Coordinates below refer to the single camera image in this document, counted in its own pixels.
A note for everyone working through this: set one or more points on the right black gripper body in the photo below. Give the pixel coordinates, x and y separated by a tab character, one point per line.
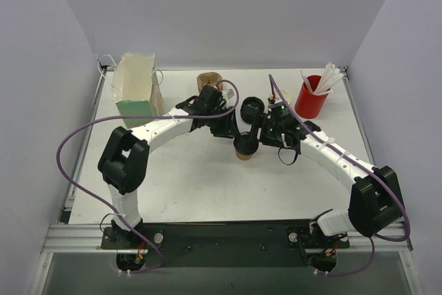
263	130

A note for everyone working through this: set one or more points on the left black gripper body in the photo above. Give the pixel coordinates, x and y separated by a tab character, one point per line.
224	128

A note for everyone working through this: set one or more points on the brown paper coffee cup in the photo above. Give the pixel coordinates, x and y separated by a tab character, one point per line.
244	156

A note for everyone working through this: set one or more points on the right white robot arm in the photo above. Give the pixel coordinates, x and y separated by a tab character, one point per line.
375	196

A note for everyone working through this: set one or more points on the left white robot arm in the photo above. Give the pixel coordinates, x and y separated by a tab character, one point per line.
123	163

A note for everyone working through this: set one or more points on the black coffee lid stack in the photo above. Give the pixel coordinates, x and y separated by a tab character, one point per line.
250	107

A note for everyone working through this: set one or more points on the green paper takeout bag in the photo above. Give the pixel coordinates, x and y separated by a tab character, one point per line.
136	88

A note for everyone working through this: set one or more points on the brown cardboard cup carrier stack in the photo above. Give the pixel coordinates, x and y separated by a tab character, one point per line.
208	78

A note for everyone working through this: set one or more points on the brown paper cup stack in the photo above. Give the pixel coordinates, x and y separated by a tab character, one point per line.
286	95

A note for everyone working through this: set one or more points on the red straw holder cup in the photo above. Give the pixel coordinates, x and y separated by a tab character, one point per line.
309	105

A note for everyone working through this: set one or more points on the white wrapped straws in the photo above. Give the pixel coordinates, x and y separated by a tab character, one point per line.
331	75

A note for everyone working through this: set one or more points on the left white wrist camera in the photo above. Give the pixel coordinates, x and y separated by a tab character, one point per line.
229	95

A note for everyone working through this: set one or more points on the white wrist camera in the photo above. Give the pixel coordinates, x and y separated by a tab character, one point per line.
229	95
272	99

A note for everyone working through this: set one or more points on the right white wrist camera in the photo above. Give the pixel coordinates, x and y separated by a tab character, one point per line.
272	99

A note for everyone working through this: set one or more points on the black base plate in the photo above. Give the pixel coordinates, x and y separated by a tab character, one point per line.
144	252

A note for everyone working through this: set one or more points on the aluminium front rail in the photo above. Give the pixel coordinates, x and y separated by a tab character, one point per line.
77	238

